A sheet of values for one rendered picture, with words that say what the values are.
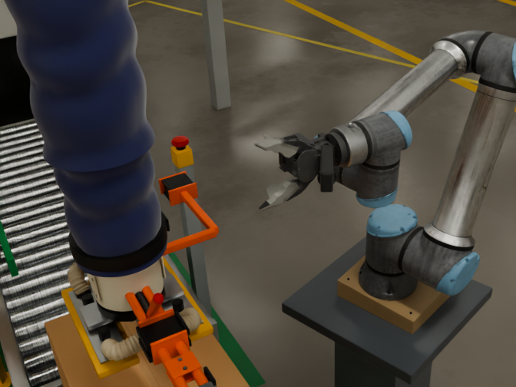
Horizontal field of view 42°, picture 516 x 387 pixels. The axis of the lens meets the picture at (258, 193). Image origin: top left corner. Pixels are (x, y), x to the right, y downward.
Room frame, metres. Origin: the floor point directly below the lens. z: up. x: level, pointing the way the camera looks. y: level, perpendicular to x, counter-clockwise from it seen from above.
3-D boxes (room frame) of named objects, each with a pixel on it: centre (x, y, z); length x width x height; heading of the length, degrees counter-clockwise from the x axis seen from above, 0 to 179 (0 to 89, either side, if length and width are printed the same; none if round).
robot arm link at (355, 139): (1.27, -0.19, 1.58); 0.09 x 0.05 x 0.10; 26
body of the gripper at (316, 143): (1.24, -0.12, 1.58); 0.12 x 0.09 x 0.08; 116
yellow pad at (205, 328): (1.35, 0.25, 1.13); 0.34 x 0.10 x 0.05; 26
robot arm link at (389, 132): (1.30, -0.27, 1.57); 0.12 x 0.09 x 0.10; 116
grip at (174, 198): (1.70, 0.23, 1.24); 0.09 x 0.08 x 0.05; 116
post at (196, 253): (2.40, 0.29, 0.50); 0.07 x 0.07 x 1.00; 25
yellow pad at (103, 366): (1.27, 0.42, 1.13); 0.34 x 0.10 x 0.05; 26
